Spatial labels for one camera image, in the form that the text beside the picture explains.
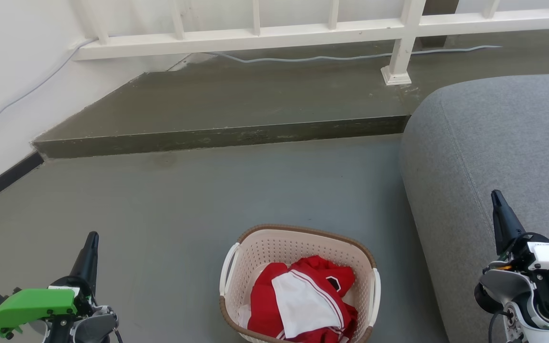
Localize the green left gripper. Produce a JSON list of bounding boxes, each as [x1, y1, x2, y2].
[[0, 232, 100, 337]]

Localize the cream perforated laundry basket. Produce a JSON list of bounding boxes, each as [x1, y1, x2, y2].
[[219, 224, 381, 343]]

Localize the grey fabric sofa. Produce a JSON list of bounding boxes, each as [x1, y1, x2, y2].
[[400, 73, 549, 343]]

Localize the red and white garment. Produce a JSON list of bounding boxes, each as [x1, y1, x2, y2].
[[247, 255, 358, 343]]

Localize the white railing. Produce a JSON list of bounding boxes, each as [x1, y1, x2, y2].
[[69, 0, 549, 86]]

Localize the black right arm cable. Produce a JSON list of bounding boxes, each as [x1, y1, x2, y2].
[[488, 309, 514, 343]]

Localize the grey floor cable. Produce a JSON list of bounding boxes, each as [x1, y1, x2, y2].
[[0, 37, 503, 140]]

